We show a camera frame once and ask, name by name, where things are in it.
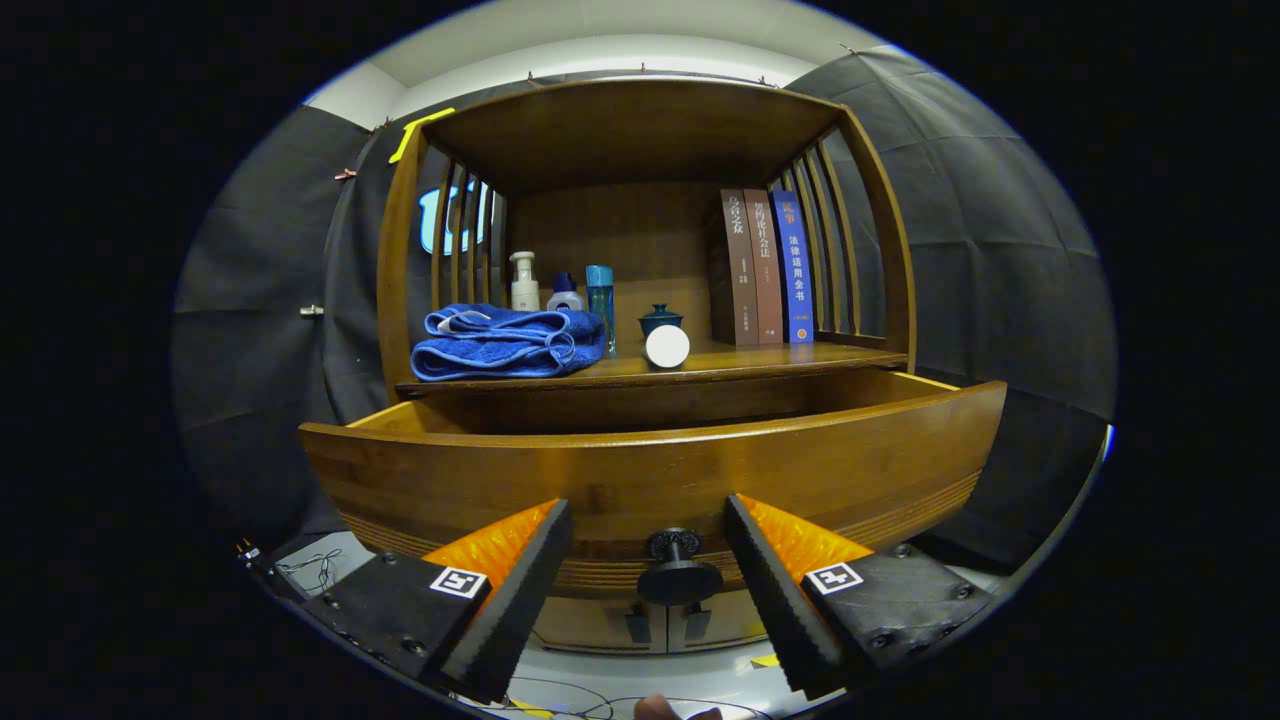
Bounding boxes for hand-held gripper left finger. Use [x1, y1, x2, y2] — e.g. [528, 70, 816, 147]
[300, 498, 574, 706]

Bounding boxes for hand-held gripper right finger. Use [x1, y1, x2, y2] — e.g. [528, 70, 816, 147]
[723, 493, 996, 701]

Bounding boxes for wooden drawer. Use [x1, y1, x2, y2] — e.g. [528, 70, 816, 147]
[298, 368, 1008, 607]

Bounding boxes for white facial cleanser tube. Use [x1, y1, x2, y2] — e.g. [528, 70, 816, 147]
[644, 324, 691, 370]

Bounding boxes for wooden cabinet door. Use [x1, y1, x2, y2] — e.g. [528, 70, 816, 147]
[530, 597, 669, 654]
[665, 600, 776, 651]

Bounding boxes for wooden countertop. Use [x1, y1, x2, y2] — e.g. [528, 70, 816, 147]
[395, 338, 909, 391]

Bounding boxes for wooden cabinet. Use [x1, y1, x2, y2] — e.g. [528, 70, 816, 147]
[376, 78, 918, 656]

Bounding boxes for blue folded towel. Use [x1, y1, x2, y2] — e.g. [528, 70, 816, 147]
[410, 304, 608, 383]

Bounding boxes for white pump bottle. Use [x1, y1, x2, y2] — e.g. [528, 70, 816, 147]
[509, 251, 541, 312]

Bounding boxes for blue translucent bottle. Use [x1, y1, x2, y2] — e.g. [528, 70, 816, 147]
[585, 264, 616, 359]

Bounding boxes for light brown book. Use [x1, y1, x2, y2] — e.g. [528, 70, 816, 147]
[744, 189, 785, 345]

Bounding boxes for dark brown book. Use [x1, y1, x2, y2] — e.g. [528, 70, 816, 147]
[720, 189, 759, 347]

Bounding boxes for blue book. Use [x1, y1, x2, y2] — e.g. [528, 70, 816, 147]
[770, 190, 815, 345]

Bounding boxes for black backdrop cloth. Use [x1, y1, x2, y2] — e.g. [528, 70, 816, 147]
[170, 45, 1118, 576]

